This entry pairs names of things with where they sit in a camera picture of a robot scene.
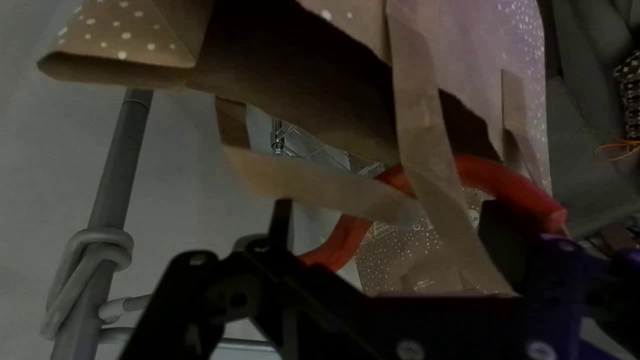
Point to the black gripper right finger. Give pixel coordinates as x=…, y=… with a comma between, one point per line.
x=562, y=287

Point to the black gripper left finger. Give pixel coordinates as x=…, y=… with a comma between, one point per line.
x=304, y=312

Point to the brown paper bag white dots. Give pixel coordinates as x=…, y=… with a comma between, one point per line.
x=414, y=85

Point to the grey metal stand pole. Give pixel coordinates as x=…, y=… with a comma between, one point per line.
x=102, y=247

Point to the lower orange coated hook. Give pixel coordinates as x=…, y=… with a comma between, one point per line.
x=340, y=247

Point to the orange coated hook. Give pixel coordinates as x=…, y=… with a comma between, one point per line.
x=507, y=187
x=340, y=247

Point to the upper orange coated hook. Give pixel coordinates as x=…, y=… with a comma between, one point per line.
x=507, y=187

